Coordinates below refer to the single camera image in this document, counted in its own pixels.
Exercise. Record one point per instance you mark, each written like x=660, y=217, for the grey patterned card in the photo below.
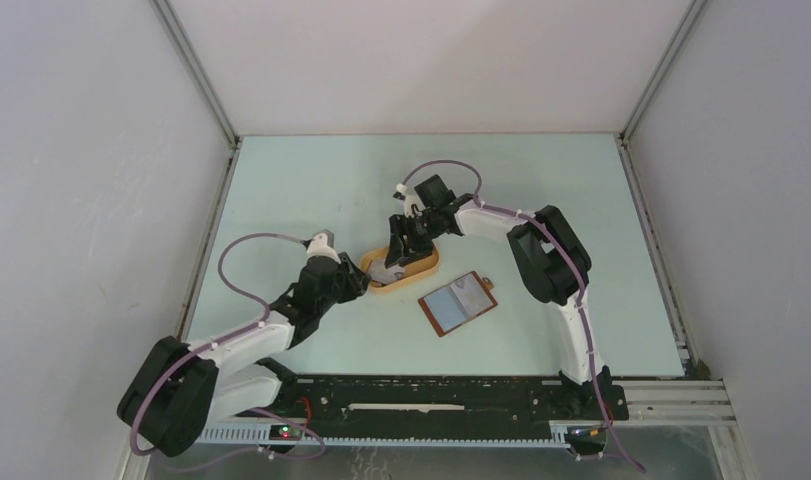
x=383, y=275

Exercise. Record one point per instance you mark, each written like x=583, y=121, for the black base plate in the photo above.
x=456, y=426

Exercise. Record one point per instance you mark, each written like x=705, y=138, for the orange plastic card tray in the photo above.
x=416, y=271

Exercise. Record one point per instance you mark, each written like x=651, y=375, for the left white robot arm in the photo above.
x=183, y=388

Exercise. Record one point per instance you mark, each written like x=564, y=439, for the white cable duct strip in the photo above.
x=271, y=434

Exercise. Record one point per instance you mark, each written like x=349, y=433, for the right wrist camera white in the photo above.
x=411, y=203

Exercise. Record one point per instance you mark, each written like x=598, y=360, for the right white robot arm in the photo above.
x=551, y=260

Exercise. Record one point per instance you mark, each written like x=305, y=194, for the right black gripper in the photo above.
x=401, y=226

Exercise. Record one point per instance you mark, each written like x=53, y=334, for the brown leather card holder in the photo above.
x=458, y=302

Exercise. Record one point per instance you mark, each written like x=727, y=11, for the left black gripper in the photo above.
x=355, y=279

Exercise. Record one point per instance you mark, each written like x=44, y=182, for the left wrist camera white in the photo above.
x=321, y=244

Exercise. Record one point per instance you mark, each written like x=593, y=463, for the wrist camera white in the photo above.
x=321, y=244
x=411, y=203

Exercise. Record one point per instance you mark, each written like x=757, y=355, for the aluminium frame rail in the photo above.
x=629, y=401

